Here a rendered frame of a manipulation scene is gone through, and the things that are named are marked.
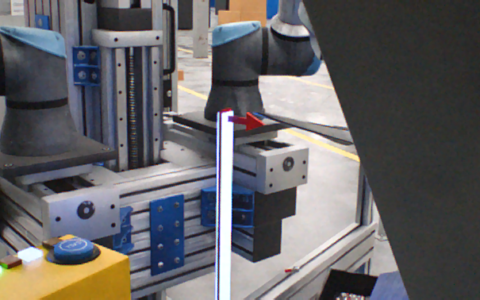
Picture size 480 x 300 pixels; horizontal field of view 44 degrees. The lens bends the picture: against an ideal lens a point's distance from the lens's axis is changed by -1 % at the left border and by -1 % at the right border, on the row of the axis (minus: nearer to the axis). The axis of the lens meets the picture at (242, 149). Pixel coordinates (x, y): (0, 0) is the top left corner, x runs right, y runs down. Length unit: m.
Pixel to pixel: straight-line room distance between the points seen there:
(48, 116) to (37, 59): 0.11
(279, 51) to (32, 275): 0.93
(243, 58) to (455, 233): 1.13
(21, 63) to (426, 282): 0.91
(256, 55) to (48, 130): 0.52
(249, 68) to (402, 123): 1.18
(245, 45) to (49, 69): 0.47
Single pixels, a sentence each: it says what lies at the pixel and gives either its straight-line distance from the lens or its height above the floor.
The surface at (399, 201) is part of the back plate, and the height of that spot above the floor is 1.25.
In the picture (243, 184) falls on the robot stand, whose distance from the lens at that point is 1.39.
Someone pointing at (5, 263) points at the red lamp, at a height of 1.08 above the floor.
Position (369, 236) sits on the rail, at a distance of 1.34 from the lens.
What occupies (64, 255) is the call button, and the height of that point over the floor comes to 1.08.
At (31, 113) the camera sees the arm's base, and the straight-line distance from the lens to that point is 1.17.
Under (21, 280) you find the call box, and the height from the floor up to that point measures 1.07.
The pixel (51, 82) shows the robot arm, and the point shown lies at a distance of 1.17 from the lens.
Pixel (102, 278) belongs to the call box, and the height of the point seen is 1.06.
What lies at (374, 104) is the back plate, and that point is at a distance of 0.25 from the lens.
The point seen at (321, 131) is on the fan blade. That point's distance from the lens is 0.64.
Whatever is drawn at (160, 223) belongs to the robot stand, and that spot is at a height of 0.85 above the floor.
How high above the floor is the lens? 1.35
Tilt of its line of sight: 15 degrees down
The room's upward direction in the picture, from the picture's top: 1 degrees clockwise
